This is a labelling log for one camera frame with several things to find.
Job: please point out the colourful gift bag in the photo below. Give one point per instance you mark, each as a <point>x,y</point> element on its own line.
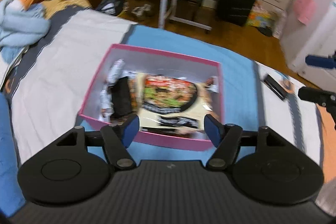
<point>261,16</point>

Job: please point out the dark backpack on floor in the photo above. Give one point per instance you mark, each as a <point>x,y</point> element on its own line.
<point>111,7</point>

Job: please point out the black suitcase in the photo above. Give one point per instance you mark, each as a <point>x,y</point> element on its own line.
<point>234,11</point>

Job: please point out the black snack packet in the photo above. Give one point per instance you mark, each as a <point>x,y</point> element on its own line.
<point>275,87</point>
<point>121,99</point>

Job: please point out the large instant noodle pack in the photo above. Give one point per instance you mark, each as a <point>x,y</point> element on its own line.
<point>170,106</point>

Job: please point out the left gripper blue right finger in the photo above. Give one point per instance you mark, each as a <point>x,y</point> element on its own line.
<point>213,129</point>

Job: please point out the white pink package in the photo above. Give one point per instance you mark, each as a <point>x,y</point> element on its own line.
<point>280,17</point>

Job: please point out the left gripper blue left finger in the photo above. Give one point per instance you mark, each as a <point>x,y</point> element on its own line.
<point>129,130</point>

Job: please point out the light blue plush blanket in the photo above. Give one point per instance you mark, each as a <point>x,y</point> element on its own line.
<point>23,23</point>

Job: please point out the silver peanut snack bag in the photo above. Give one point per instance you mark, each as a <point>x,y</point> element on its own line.
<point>114,74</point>

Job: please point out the pink cardboard box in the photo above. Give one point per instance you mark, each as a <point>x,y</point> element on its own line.
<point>153,62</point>

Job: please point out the pink hanging bag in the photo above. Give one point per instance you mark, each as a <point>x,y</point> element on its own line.
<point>304,10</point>

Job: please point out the white blue snack bar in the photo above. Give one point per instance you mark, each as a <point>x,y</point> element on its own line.
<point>212,84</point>

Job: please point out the orange snack bag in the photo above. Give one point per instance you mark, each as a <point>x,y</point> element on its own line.
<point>132,84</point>

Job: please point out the white door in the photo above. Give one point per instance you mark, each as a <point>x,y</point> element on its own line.
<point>321,43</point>

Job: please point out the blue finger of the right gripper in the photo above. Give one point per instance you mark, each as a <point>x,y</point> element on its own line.
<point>317,96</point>
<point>321,61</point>

